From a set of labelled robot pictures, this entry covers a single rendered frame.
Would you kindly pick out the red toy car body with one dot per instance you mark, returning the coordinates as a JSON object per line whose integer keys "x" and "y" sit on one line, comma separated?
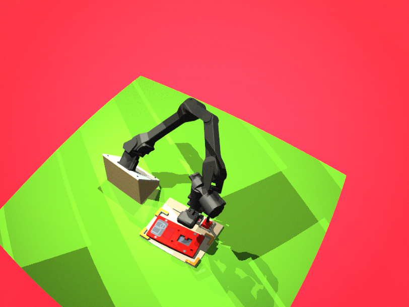
{"x": 175, "y": 237}

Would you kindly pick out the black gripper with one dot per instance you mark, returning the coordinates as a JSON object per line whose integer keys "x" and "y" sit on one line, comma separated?
{"x": 189, "y": 217}

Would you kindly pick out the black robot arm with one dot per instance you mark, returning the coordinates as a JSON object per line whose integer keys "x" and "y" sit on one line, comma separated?
{"x": 213, "y": 167}

